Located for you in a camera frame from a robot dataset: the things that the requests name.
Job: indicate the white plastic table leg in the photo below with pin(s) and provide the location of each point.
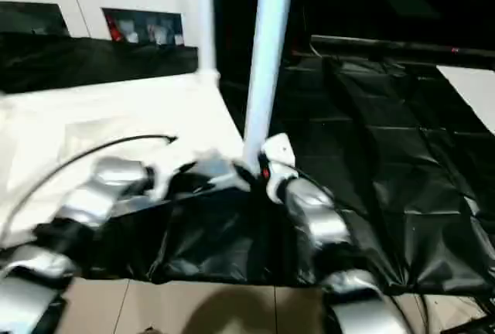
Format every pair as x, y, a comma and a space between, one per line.
267, 59
205, 21

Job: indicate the long black bar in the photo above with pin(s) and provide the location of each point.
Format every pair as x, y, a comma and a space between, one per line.
386, 44

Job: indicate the black mat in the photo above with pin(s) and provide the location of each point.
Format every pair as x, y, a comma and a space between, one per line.
367, 148

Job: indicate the white flat board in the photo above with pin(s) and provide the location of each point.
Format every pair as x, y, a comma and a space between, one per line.
472, 90

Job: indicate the red packet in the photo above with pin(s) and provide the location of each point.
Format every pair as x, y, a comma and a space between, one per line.
112, 26

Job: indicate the black robot foot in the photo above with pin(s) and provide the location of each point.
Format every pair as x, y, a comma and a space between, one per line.
151, 330

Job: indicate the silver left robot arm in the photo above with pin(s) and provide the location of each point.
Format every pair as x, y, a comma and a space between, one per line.
108, 171

